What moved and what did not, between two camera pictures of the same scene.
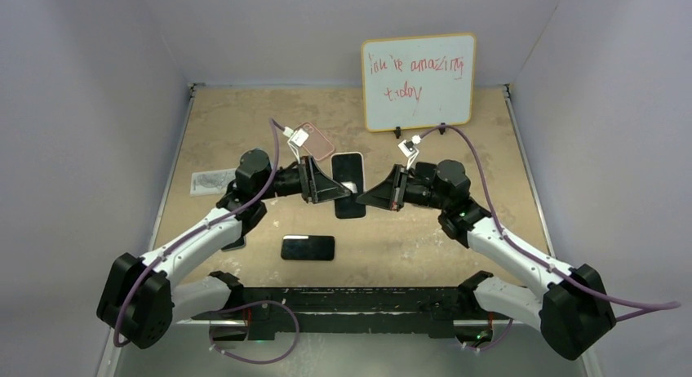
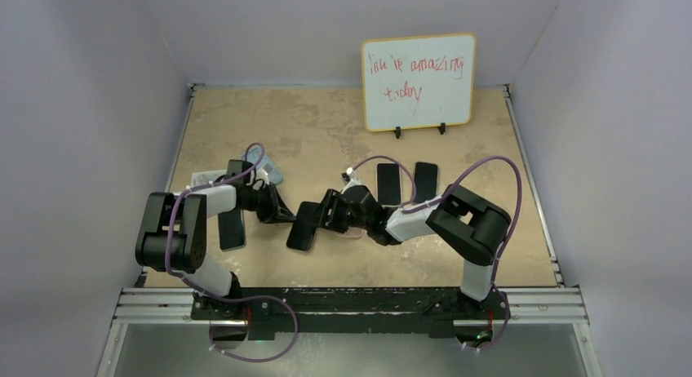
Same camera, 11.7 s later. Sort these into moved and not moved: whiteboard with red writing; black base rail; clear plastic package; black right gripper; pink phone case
Moved: black right gripper; pink phone case
Not moved: whiteboard with red writing; clear plastic package; black base rail
